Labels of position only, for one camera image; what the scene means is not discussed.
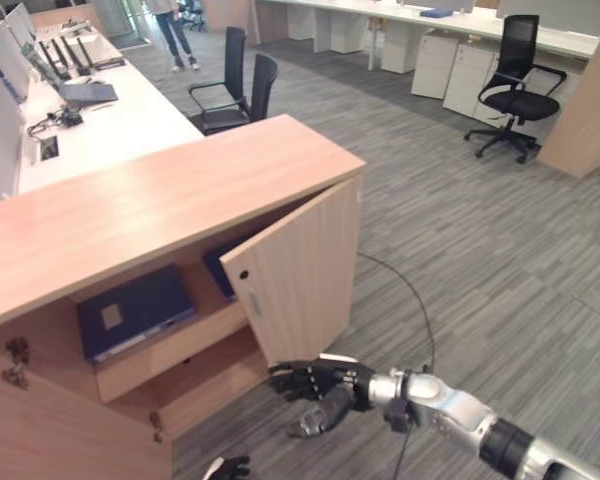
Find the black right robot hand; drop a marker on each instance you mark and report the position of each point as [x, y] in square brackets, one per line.
[325, 387]

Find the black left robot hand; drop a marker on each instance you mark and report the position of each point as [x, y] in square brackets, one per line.
[230, 468]

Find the dark blue folder with label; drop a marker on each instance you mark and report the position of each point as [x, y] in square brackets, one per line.
[135, 312]

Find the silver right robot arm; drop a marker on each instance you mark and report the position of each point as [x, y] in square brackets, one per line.
[480, 425]

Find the wooden cabinet door with lock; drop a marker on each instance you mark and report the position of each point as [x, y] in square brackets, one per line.
[300, 270]

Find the dark blue upright folder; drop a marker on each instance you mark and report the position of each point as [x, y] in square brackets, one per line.
[219, 272]

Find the wooden cabinet door with hinges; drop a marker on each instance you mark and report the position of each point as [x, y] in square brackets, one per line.
[55, 425]

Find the wooden office cabinet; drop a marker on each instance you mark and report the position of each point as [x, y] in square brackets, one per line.
[145, 240]

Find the black office chair without wheels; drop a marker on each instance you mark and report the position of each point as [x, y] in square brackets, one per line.
[257, 97]
[230, 65]

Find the long white office desk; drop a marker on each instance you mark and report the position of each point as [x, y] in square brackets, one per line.
[105, 115]

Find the black swivel office chair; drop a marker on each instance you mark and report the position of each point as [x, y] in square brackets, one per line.
[517, 85]

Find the wooden side cabinet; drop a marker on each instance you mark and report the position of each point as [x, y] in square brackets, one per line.
[582, 110]

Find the long white desk row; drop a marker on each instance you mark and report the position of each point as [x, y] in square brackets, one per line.
[430, 20]

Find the person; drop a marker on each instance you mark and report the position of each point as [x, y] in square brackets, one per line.
[179, 32]

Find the black antenna router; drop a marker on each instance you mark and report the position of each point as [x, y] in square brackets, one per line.
[75, 55]

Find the white drawer pedestal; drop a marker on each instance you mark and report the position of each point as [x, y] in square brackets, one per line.
[397, 52]
[467, 80]
[432, 65]

